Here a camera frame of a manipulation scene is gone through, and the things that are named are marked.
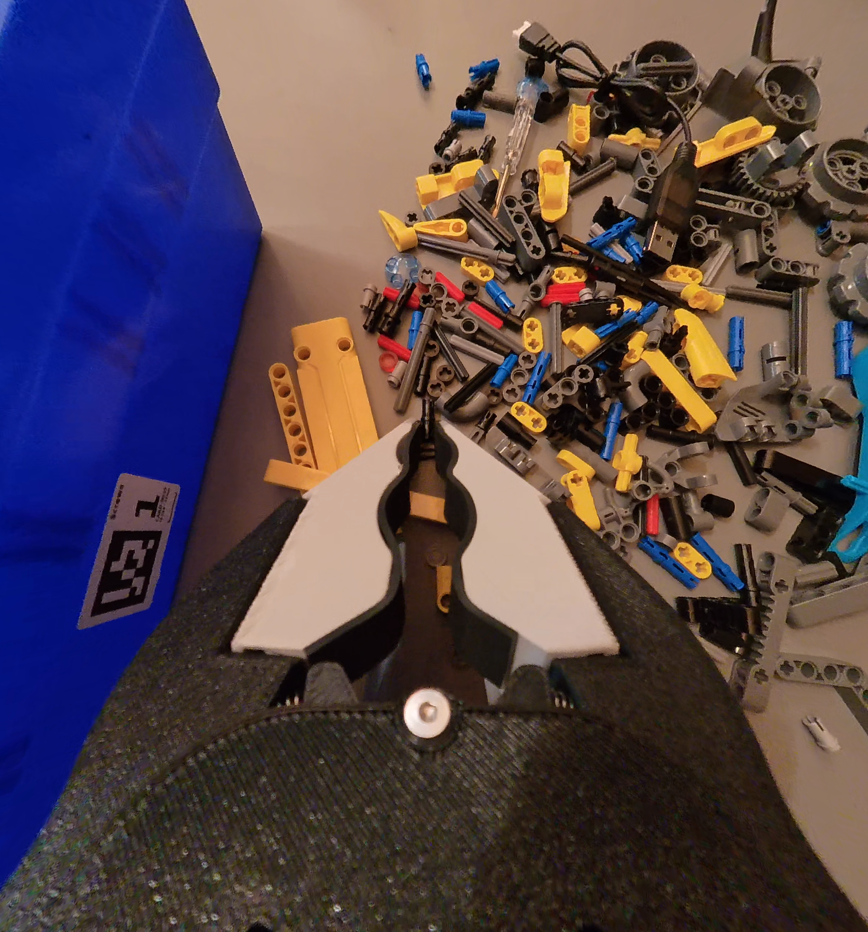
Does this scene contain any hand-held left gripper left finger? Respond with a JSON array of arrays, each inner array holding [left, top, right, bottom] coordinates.
[[230, 418, 429, 683]]

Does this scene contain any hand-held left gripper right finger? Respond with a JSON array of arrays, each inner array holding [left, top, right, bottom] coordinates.
[[433, 421, 620, 705]]

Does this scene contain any yellow short brick beam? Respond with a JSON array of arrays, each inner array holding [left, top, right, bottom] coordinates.
[[263, 459, 446, 521]]

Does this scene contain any yellow holed brick beam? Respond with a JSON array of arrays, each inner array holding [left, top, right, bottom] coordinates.
[[268, 363, 318, 470]]

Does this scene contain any yellow flat brick panel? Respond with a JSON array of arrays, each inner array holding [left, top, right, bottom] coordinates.
[[290, 316, 380, 474]]

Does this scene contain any black white printed tag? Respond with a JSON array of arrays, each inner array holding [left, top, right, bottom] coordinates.
[[77, 473, 182, 631]]

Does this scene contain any blue plastic bin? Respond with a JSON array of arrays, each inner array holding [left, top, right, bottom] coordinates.
[[0, 0, 264, 918]]

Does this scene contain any pile of toy brick parts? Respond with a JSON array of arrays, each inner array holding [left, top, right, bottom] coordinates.
[[361, 36, 868, 751]]

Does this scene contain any black usb cable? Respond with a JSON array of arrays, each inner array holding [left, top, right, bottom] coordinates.
[[514, 22, 701, 263]]

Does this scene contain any clear handle screwdriver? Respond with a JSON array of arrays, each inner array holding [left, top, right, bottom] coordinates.
[[492, 73, 546, 219]]

